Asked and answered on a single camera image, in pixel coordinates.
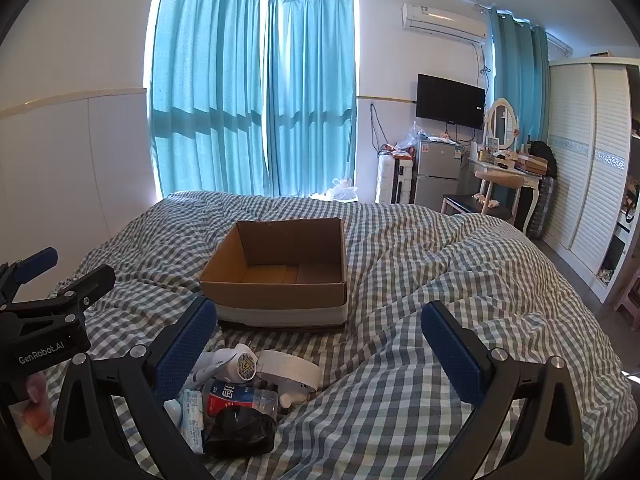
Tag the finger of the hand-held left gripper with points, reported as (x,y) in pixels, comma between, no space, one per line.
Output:
(37,262)
(92,280)

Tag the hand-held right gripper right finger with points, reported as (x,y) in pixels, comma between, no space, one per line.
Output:
(450,355)

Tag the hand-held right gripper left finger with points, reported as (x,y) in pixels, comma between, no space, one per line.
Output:
(190,340)

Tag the white tube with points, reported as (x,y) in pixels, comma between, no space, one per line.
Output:
(207,364)

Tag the white bottle with patterned cap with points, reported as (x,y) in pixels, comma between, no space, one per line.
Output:
(242,366)

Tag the clear jar red blue label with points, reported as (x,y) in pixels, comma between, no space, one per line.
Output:
(235,396)

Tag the blue white packet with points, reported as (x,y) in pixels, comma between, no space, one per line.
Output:
(192,420)

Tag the cardboard box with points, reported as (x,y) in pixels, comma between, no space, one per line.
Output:
(270,295)

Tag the small white bottle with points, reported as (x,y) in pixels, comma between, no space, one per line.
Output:
(291,400)

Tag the person's left hand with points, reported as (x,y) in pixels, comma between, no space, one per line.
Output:
(39,402)

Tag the grey checkered blanket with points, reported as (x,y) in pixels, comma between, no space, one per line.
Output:
(400,270)

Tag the white paper roll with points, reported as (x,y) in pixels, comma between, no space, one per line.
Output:
(290,366)

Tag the black plastic bag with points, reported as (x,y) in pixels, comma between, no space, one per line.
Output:
(240,435)

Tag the wooden chair with dark seat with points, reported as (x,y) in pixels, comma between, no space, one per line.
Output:
(472,205)

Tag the dark suitcase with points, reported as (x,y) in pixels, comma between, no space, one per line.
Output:
(542,207)

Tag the silver small fridge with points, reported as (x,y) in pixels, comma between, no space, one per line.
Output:
(439,175)

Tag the white suitcase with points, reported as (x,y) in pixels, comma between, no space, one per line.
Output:
(392,180)

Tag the pink stool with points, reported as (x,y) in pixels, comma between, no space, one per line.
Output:
(629,295)

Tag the white dressing table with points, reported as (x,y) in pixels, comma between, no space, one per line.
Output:
(505,167)

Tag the white plastic bag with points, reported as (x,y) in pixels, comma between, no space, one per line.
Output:
(342,190)

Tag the wooden box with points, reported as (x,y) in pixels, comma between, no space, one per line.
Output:
(531,162)

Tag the black backpack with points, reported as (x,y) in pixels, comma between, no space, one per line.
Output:
(542,157)

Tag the clear plastic bag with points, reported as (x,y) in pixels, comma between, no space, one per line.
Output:
(412,136)

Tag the wide teal curtain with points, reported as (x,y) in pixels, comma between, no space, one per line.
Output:
(205,85)

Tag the white louvred wardrobe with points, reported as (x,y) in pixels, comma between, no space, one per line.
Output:
(580,160)

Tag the oval white vanity mirror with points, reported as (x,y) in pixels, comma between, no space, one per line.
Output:
(500,122)

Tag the narrow teal curtain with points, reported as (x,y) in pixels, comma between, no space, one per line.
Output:
(310,90)

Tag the teal curtain beside wardrobe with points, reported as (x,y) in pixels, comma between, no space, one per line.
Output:
(517,75)

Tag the white air conditioner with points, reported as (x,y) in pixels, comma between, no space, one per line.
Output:
(442,19)

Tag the black wall television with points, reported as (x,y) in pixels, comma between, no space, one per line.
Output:
(450,101)

